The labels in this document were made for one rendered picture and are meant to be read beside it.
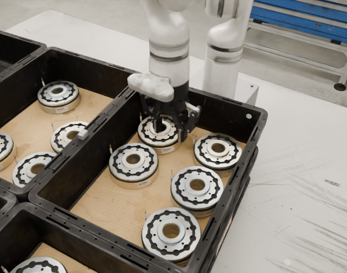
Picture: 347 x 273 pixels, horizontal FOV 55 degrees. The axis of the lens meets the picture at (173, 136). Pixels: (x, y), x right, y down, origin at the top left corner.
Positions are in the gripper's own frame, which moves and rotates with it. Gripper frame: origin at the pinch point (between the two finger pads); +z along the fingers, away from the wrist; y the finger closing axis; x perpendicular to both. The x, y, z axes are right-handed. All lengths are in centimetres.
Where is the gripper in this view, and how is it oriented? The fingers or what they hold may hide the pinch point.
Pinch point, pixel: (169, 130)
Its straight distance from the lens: 71.7
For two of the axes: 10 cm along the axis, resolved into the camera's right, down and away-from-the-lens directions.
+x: -5.4, 5.8, -6.1
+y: -8.4, -3.8, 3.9
